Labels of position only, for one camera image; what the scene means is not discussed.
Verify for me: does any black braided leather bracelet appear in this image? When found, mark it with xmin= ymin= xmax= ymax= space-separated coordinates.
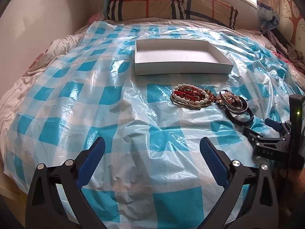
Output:
xmin=225 ymin=108 xmax=254 ymax=126

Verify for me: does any white bead bracelet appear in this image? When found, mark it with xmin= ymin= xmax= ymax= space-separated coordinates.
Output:
xmin=172 ymin=83 xmax=210 ymax=106

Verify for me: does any red knotted cord bracelet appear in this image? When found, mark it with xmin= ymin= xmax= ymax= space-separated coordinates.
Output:
xmin=175 ymin=87 xmax=203 ymax=101

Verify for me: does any patterned wide bangle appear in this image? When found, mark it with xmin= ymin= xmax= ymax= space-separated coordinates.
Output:
xmin=219 ymin=90 xmax=248 ymax=114

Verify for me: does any pile of dark clothes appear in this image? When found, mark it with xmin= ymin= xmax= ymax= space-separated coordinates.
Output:
xmin=264 ymin=28 xmax=304 ymax=74

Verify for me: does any blue checkered plastic sheet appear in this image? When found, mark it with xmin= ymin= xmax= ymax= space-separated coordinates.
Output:
xmin=6 ymin=20 xmax=303 ymax=229

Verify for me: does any pink cartoon curtain right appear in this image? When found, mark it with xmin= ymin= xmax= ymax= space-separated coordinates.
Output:
xmin=256 ymin=0 xmax=305 ymax=35

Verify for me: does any white shallow cardboard box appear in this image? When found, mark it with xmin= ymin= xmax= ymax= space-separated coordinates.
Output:
xmin=134 ymin=38 xmax=234 ymax=76

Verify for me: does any plaid beige pillow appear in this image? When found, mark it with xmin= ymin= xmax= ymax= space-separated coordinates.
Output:
xmin=105 ymin=0 xmax=239 ymax=30

